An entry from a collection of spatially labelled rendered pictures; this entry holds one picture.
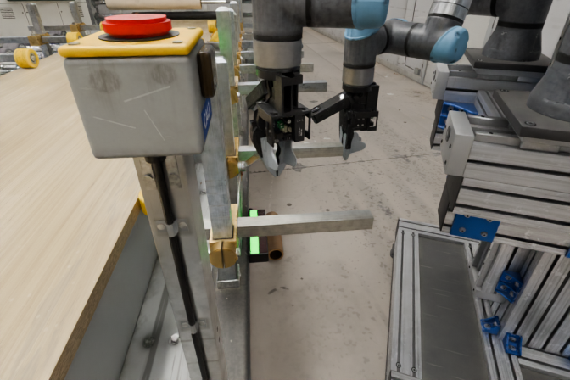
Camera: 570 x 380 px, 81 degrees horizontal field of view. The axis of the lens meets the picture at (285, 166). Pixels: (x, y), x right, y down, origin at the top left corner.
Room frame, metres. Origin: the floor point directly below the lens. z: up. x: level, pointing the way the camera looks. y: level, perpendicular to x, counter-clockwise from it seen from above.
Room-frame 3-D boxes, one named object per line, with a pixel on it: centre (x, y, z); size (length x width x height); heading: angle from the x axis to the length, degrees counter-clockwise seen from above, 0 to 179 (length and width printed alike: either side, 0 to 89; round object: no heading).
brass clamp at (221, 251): (0.50, 0.12, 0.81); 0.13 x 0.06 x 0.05; 6
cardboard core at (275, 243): (1.36, 0.06, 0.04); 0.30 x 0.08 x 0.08; 6
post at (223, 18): (0.98, 0.17, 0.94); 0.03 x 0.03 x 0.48; 6
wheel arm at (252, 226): (0.53, 0.03, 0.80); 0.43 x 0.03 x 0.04; 96
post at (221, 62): (0.73, 0.14, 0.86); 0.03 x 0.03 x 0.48; 6
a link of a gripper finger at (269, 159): (0.53, 0.02, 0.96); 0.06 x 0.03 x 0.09; 26
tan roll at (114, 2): (3.27, 0.94, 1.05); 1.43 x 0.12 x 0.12; 96
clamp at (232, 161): (0.75, 0.15, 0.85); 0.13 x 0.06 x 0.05; 6
